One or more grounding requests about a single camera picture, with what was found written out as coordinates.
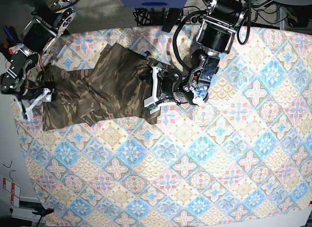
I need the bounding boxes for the red white label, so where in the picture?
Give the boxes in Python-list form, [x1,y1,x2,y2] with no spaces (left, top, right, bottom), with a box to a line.
[0,177,21,208]

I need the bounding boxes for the camouflage T-shirt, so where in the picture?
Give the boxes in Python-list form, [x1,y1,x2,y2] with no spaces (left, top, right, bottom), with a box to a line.
[42,43,170,131]

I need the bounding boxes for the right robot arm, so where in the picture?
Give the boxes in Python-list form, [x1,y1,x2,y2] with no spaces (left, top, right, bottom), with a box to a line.
[0,0,77,100]

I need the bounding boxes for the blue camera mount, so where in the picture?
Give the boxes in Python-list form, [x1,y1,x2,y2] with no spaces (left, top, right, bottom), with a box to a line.
[121,0,187,8]

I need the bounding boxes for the black orange clamp upper left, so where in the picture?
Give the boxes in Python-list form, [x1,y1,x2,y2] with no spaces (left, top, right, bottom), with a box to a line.
[0,26,19,61]

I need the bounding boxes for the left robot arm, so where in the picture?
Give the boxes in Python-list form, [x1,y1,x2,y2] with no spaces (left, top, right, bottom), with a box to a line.
[144,0,252,113]

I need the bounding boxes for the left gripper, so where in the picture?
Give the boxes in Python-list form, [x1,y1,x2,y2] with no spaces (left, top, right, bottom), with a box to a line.
[146,63,193,105]

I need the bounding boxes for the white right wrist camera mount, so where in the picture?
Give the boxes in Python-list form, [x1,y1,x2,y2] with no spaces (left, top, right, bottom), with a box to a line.
[13,88,55,121]

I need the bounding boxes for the white power strip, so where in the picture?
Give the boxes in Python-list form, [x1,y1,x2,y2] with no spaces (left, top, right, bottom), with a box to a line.
[185,15,202,25]

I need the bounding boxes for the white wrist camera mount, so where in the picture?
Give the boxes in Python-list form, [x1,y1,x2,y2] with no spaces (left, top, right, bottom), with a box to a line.
[144,63,175,114]
[13,88,55,121]

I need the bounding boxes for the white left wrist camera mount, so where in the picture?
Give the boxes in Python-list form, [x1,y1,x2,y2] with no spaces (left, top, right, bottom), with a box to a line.
[144,63,175,114]

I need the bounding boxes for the black clamp lower left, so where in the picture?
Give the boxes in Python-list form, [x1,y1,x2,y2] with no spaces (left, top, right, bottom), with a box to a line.
[32,208,54,227]

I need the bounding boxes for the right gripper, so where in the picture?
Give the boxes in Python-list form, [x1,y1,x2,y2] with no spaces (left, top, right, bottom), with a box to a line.
[14,81,56,102]

